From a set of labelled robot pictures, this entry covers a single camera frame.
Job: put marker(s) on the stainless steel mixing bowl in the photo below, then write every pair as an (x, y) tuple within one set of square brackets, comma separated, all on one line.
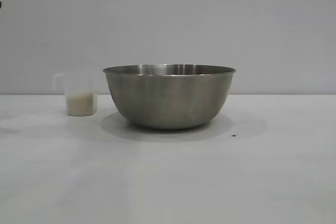
[(169, 98)]

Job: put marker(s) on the clear plastic measuring cup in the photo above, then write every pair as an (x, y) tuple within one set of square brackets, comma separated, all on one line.
[(78, 83)]

